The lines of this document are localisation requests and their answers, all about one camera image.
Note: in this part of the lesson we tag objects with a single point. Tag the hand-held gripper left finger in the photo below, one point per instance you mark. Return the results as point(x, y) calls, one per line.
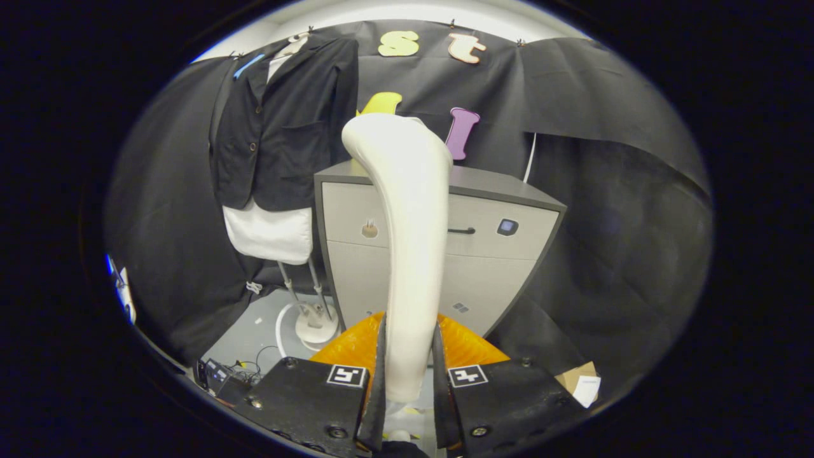
point(305, 401)

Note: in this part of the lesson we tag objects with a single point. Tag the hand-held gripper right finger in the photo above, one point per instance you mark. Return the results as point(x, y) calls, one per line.
point(509, 401)

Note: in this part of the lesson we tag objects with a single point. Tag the white garment steamer base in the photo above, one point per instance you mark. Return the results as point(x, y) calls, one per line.
point(316, 332)

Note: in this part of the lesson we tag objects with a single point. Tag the white shirt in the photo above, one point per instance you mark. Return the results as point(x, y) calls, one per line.
point(267, 232)

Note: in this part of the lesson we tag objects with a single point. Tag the white garment steamer head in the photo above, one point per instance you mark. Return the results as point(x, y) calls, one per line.
point(407, 242)

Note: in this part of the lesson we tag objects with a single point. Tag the black suit jacket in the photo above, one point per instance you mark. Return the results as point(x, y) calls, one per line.
point(286, 140)

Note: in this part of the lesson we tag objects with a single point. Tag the silver steamer pole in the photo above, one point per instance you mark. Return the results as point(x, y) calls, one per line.
point(318, 286)
point(289, 284)

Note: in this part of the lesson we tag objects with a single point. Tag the white steamer hanger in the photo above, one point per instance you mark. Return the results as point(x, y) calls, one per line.
point(296, 44)

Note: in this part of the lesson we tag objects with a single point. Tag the brown cardboard piece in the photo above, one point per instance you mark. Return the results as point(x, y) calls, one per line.
point(568, 375)

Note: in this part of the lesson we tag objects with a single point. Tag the white paper sheet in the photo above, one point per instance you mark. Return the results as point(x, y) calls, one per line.
point(588, 389)

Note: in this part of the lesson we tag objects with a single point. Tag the black electronic device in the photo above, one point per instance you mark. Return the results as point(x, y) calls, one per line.
point(216, 375)

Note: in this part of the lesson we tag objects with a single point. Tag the grey cabinet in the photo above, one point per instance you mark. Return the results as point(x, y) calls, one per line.
point(483, 267)

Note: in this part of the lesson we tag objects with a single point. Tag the black backdrop cloth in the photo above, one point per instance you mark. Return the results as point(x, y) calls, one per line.
point(604, 254)

